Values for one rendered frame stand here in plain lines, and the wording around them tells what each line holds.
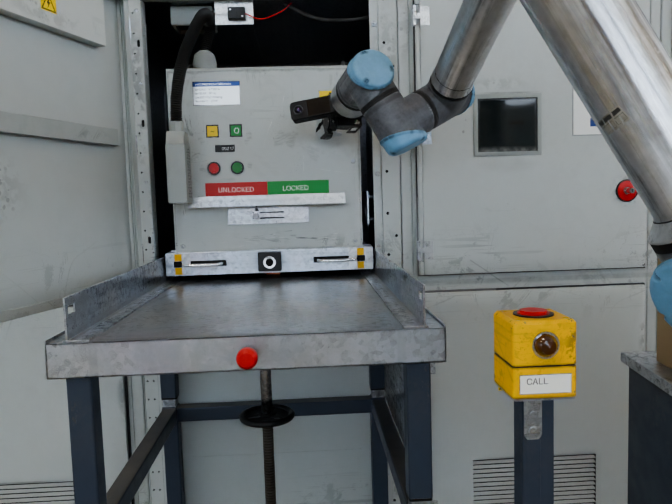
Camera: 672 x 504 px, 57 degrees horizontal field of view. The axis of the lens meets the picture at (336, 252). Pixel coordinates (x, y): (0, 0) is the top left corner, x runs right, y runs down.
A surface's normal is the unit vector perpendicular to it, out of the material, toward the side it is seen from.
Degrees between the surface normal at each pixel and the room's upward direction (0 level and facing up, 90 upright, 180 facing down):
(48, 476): 90
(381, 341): 90
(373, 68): 70
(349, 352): 90
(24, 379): 90
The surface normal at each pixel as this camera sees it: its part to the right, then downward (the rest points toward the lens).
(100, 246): 0.96, 0.00
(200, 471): 0.05, 0.08
